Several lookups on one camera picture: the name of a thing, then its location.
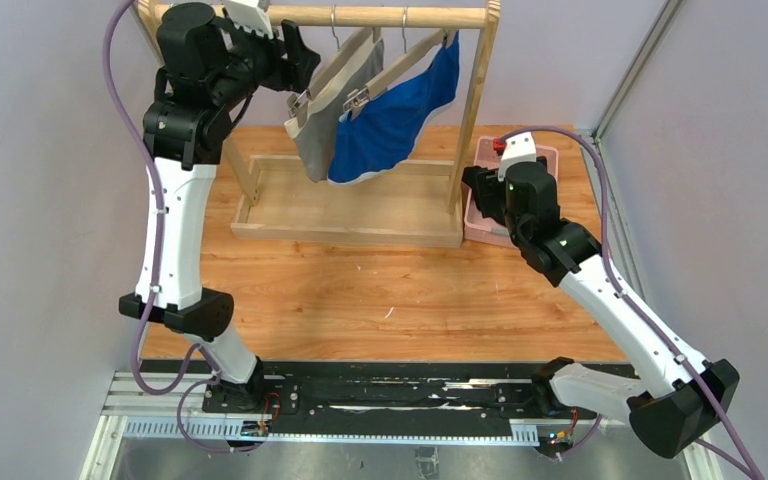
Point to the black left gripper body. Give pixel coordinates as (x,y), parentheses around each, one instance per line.
(289,56)

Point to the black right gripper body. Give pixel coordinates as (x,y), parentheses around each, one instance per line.
(479,192)

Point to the wooden hanger with grey underwear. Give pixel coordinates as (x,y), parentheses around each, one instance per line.
(298,104)

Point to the grey underwear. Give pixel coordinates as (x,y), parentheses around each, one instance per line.
(315,138)

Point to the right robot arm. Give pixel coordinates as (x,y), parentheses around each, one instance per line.
(676,392)

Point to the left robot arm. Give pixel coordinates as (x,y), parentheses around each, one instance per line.
(213,63)

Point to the wooden hanger with blue underwear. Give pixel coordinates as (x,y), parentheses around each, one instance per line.
(443,38)

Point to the blue underwear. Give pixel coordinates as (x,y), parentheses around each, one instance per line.
(385,131)

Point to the pink plastic basket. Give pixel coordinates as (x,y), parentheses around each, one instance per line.
(485,230)

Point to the wooden clothes rack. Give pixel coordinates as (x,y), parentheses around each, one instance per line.
(415,203)

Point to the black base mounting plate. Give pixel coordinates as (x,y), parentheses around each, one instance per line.
(384,402)

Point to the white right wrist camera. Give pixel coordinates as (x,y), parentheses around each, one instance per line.
(514,149)

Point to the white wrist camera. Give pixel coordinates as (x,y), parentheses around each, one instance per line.
(514,149)
(251,16)

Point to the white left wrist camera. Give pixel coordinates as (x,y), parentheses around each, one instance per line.
(251,16)

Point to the aluminium frame rail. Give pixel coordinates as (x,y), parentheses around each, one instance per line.
(700,462)

